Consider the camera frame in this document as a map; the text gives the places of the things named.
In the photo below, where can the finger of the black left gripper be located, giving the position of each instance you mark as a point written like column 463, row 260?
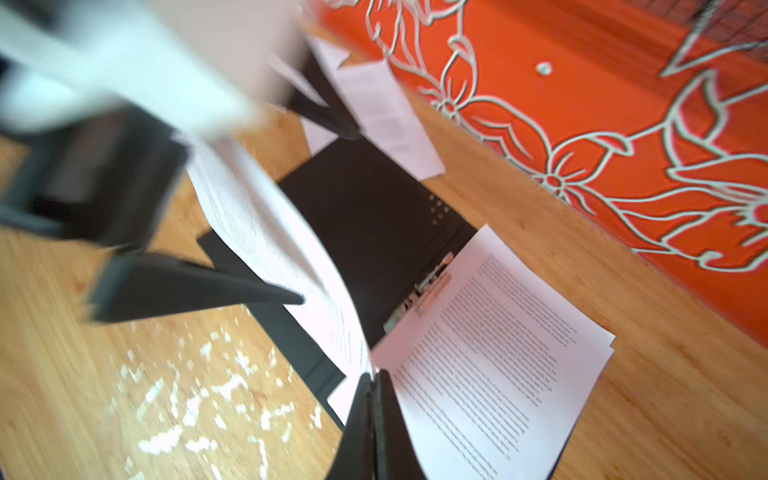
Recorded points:
column 140, row 285
column 314, row 97

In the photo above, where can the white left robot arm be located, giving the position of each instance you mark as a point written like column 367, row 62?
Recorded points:
column 113, row 97

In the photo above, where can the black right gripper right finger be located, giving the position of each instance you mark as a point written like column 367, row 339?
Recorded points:
column 395, row 457

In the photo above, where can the printed paper sheet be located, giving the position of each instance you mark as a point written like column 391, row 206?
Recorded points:
column 258, row 222
column 494, row 372

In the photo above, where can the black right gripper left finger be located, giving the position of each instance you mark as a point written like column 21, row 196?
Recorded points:
column 355, row 457

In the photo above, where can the metal folder clip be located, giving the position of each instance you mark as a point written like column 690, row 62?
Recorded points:
column 418, row 294

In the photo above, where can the blue folder black inside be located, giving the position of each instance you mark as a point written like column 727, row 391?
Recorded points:
column 381, row 228

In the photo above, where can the printed paper sheet angled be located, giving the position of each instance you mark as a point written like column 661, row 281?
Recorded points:
column 381, row 109

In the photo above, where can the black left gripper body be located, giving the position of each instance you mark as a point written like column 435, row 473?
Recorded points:
column 106, row 180

